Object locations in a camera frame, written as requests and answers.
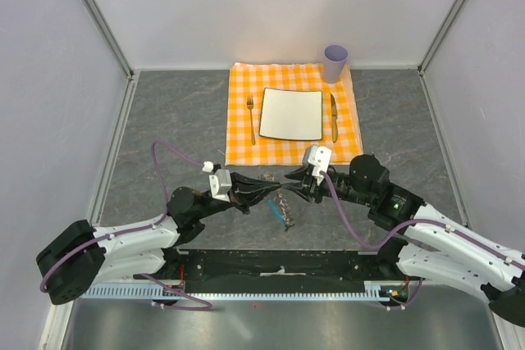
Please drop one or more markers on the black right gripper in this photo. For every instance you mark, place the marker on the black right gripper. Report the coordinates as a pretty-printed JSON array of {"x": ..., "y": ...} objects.
[{"x": 313, "y": 190}]

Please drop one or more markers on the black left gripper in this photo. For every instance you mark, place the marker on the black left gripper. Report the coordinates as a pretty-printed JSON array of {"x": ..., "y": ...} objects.
[{"x": 245, "y": 191}]

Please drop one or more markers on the metal key organizer blue handle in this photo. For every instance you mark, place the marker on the metal key organizer blue handle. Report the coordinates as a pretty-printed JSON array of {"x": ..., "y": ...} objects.
[{"x": 281, "y": 209}]

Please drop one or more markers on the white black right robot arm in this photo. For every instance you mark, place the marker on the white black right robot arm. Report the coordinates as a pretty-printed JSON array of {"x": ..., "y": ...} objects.
[{"x": 425, "y": 243}]

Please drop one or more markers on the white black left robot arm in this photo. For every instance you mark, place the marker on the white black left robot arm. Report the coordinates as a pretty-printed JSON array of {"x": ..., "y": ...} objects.
[{"x": 83, "y": 255}]

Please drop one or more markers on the orange white checkered cloth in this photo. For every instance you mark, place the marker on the orange white checkered cloth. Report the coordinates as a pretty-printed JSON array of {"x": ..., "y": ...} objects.
[{"x": 248, "y": 79}]

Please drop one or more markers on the white square plate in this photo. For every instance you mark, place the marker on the white square plate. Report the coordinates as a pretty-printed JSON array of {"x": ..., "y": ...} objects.
[{"x": 291, "y": 115}]

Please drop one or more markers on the gold knife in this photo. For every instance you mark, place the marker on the gold knife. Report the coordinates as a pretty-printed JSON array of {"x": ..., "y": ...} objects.
[{"x": 334, "y": 117}]

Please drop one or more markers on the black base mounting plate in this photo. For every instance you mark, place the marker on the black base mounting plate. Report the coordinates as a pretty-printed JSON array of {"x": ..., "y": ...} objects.
[{"x": 271, "y": 271}]

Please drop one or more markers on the lilac plastic cup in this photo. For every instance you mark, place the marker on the lilac plastic cup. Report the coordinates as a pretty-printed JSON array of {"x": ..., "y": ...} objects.
[{"x": 335, "y": 58}]

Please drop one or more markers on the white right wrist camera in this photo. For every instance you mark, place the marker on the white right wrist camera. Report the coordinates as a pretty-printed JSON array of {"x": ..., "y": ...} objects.
[{"x": 317, "y": 159}]

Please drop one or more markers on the right aluminium frame post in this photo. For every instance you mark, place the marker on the right aluminium frame post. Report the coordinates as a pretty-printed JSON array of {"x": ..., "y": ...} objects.
[{"x": 445, "y": 27}]

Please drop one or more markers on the aluminium frame post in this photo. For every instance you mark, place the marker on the aluminium frame post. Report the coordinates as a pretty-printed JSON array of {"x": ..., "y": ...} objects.
[
  {"x": 445, "y": 27},
  {"x": 108, "y": 36}
]

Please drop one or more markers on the left aluminium frame post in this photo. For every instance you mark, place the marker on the left aluminium frame post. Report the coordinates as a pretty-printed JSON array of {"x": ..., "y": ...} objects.
[{"x": 108, "y": 36}]

